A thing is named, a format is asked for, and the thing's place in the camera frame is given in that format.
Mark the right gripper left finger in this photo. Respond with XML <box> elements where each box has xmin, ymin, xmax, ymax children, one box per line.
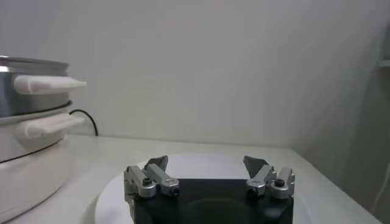
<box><xmin>123</xmin><ymin>155</ymin><xmax>180</xmax><ymax>201</ymax></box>

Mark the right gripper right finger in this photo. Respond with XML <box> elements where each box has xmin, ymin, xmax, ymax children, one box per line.
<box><xmin>243</xmin><ymin>155</ymin><xmax>296</xmax><ymax>200</ymax></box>

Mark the cream electric cooker base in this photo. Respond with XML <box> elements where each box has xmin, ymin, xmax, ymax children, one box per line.
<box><xmin>0</xmin><ymin>102</ymin><xmax>85</xmax><ymax>223</ymax></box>

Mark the black cooker power cord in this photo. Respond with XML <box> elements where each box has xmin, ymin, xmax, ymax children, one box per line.
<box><xmin>69</xmin><ymin>109</ymin><xmax>99</xmax><ymax>137</ymax></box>

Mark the thin white hanging cable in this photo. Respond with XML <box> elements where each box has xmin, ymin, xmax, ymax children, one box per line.
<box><xmin>371</xmin><ymin>161</ymin><xmax>390</xmax><ymax>214</ymax></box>

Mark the stainless steel steamer basket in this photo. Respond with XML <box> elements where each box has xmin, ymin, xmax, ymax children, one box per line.
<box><xmin>0</xmin><ymin>55</ymin><xmax>88</xmax><ymax>118</ymax></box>

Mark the white round plate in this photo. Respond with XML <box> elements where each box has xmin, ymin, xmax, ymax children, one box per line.
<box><xmin>94</xmin><ymin>152</ymin><xmax>305</xmax><ymax>224</ymax></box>

